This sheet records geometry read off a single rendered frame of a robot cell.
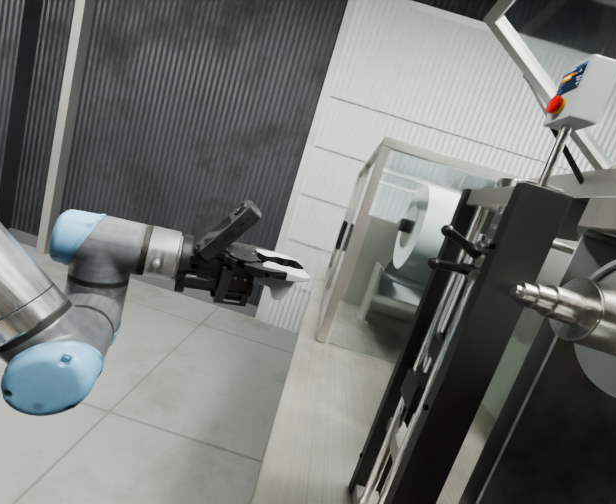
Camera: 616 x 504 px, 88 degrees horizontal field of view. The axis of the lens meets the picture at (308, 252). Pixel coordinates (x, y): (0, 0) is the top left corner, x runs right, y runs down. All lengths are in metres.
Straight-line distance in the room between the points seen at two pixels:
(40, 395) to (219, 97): 3.18
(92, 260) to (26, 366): 0.16
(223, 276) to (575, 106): 0.63
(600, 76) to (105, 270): 0.80
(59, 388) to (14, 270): 0.12
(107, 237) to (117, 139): 3.32
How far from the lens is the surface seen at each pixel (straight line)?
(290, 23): 3.52
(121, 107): 3.82
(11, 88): 4.29
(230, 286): 0.52
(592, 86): 0.74
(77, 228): 0.50
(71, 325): 0.42
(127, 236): 0.49
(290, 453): 0.71
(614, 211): 0.46
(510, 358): 1.18
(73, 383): 0.40
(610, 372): 0.46
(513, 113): 3.56
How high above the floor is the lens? 1.36
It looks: 10 degrees down
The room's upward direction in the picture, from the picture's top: 17 degrees clockwise
